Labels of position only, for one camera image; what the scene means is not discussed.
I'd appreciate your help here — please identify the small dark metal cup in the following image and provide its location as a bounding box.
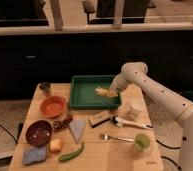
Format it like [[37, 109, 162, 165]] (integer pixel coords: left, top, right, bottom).
[[39, 82, 51, 97]]

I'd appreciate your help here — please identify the brown grape bunch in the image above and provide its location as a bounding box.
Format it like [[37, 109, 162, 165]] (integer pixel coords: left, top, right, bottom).
[[53, 115, 73, 132]]

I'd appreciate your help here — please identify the white small container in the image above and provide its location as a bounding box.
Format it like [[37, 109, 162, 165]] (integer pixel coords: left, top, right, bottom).
[[127, 102, 142, 120]]

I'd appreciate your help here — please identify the wooden block brush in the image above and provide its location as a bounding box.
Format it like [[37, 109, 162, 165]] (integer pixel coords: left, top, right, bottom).
[[88, 111, 110, 128]]

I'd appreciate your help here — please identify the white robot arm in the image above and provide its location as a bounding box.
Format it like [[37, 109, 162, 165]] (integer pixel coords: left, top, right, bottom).
[[110, 62, 193, 171]]

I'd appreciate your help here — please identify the green plastic tray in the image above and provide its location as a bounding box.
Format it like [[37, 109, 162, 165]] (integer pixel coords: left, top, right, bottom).
[[69, 75, 122, 110]]

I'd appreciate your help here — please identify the yellow round fruit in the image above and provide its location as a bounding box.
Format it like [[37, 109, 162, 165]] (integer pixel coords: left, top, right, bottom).
[[49, 139, 63, 153]]

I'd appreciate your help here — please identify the orange bowl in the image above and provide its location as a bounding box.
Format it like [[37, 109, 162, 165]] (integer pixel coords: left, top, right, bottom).
[[40, 96, 67, 118]]

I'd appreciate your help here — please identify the blue sponge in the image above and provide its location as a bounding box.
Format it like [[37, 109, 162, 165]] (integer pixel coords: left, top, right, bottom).
[[22, 146, 47, 165]]

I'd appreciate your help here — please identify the grey triangular wedge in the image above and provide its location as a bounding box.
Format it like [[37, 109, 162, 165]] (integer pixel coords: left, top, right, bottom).
[[69, 119, 86, 143]]

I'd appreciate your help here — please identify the yellow banana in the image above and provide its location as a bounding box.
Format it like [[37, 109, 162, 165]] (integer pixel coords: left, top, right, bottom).
[[95, 87, 118, 98]]

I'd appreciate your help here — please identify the dark maroon bowl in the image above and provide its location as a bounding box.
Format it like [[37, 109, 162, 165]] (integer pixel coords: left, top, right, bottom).
[[25, 120, 52, 147]]

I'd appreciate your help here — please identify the silver fork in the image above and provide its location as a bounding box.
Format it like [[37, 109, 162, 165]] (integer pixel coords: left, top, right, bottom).
[[100, 134, 134, 142]]

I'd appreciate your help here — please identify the green plastic cup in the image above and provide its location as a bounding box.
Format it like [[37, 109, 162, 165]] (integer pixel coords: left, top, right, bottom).
[[134, 133, 150, 151]]

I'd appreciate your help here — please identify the white handled brush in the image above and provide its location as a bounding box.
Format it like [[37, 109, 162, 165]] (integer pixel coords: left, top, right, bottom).
[[112, 116, 153, 129]]

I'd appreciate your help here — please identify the green chili pepper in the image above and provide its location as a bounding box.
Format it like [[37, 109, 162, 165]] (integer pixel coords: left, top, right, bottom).
[[58, 143, 85, 162]]

